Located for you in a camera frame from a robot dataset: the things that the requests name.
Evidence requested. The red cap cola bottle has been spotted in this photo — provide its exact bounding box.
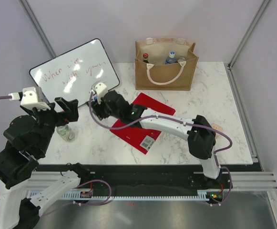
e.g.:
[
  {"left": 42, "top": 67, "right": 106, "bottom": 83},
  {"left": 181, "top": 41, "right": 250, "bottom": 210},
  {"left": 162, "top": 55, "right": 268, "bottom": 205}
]
[{"left": 143, "top": 53, "right": 149, "bottom": 63}]

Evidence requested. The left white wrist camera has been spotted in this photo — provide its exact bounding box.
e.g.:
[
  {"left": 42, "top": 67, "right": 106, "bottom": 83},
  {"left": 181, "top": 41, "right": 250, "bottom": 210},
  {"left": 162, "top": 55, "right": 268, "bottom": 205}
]
[{"left": 8, "top": 87, "right": 51, "bottom": 111}]

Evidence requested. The aluminium frame rail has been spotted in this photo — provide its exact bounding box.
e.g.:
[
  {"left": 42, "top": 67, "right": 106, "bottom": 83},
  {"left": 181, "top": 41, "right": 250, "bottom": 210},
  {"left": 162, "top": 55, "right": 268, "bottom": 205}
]
[{"left": 224, "top": 63, "right": 260, "bottom": 163}]

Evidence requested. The pink cube power adapter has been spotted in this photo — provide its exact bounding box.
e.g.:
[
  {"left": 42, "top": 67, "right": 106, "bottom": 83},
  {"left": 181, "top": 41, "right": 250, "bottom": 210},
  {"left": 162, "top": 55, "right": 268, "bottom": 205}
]
[{"left": 211, "top": 123, "right": 223, "bottom": 139}]

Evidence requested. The green cap glass bottle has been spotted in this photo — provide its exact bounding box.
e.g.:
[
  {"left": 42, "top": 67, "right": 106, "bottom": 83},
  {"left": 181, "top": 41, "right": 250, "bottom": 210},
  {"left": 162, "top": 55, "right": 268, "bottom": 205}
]
[{"left": 56, "top": 125, "right": 75, "bottom": 142}]

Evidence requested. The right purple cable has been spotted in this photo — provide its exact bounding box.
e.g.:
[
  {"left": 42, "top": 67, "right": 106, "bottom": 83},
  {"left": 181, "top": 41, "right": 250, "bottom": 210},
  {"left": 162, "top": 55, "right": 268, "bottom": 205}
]
[{"left": 89, "top": 92, "right": 233, "bottom": 206}]

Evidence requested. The red plastic folder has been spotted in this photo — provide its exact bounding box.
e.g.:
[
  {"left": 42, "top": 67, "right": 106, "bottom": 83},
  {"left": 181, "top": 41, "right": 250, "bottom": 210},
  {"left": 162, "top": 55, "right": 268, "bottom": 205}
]
[{"left": 111, "top": 92, "right": 176, "bottom": 156}]

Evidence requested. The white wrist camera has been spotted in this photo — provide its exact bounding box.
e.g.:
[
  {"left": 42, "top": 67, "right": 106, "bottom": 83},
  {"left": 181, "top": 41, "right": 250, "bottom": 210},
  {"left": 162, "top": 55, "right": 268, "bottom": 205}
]
[
  {"left": 8, "top": 87, "right": 51, "bottom": 111},
  {"left": 91, "top": 82, "right": 109, "bottom": 104}
]

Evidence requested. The jute canvas tote bag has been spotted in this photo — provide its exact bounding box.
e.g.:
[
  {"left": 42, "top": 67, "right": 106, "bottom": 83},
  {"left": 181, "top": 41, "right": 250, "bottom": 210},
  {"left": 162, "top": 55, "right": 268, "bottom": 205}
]
[{"left": 135, "top": 38, "right": 199, "bottom": 91}]

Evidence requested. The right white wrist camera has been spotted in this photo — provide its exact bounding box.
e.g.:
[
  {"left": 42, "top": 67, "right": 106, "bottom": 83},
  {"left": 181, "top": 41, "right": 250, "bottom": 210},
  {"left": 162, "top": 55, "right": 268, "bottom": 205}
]
[{"left": 91, "top": 82, "right": 109, "bottom": 104}]

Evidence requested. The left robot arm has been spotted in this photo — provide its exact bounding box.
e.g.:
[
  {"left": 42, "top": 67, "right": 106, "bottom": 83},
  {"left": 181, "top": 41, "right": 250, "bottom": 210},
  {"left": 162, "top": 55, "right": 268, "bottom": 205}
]
[{"left": 0, "top": 97, "right": 90, "bottom": 229}]

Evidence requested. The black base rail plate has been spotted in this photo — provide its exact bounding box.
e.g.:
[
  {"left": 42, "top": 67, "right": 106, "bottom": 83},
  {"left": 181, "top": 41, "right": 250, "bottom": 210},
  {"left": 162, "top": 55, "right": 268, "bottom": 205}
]
[{"left": 35, "top": 163, "right": 263, "bottom": 191}]

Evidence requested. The white slotted cable duct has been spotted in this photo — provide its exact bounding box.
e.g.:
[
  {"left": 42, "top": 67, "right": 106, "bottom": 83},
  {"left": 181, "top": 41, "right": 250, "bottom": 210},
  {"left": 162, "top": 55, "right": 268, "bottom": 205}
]
[{"left": 27, "top": 188, "right": 227, "bottom": 204}]

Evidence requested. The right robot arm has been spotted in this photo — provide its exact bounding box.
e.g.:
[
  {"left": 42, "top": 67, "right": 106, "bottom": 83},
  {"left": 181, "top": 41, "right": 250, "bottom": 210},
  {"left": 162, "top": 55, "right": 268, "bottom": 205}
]
[{"left": 87, "top": 91, "right": 222, "bottom": 188}]

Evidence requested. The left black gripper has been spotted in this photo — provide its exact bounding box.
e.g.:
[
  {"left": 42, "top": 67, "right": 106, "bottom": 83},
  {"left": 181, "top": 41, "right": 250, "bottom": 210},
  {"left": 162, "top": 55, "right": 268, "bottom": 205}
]
[{"left": 23, "top": 95, "right": 80, "bottom": 154}]

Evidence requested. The white dry-erase board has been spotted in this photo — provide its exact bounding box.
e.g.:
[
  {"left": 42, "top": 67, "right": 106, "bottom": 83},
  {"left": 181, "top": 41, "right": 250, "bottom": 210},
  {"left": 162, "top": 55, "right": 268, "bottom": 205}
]
[{"left": 29, "top": 39, "right": 120, "bottom": 106}]

